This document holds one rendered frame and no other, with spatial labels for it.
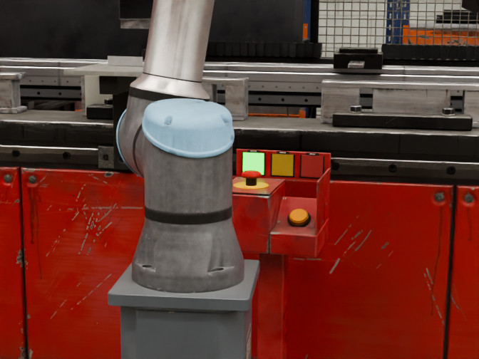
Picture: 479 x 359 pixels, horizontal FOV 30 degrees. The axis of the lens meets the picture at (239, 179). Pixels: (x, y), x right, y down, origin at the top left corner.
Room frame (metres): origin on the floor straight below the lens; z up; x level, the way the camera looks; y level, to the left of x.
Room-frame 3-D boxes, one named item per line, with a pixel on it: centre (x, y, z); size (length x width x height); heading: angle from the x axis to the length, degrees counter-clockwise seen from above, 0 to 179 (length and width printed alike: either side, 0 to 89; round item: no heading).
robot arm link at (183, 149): (1.17, 0.07, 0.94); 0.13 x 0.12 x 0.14; 19
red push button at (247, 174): (1.76, -0.02, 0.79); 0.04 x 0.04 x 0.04
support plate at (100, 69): (1.97, 0.26, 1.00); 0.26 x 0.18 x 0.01; 171
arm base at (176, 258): (1.16, 0.07, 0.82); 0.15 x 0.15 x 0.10
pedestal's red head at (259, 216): (1.76, -0.07, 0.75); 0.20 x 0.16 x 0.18; 76
